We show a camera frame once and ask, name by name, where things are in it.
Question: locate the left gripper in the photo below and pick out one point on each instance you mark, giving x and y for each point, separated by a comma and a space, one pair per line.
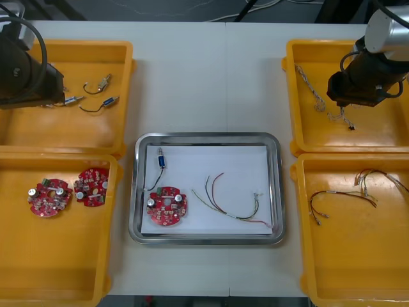
52, 88

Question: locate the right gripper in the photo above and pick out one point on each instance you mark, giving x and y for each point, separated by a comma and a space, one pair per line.
343, 89

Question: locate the round red circuit board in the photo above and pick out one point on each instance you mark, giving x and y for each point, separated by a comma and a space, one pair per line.
86, 176
166, 217
41, 209

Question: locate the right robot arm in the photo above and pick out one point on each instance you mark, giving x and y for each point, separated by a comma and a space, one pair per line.
383, 32

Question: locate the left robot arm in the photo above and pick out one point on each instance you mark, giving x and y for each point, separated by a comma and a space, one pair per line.
16, 64

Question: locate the yellow-orange plastic bin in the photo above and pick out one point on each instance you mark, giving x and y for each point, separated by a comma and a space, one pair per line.
48, 256
351, 256
64, 134
367, 134

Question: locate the black stand leg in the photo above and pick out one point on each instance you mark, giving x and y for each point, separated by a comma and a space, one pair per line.
246, 9

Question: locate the steel tray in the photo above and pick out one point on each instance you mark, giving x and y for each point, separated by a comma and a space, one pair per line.
135, 192

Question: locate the white sheet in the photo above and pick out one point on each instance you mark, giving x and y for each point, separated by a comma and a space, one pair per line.
223, 160

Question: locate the black frame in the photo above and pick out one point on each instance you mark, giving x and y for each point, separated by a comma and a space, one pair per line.
64, 9

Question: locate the black post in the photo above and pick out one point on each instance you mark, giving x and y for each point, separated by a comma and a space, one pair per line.
326, 11

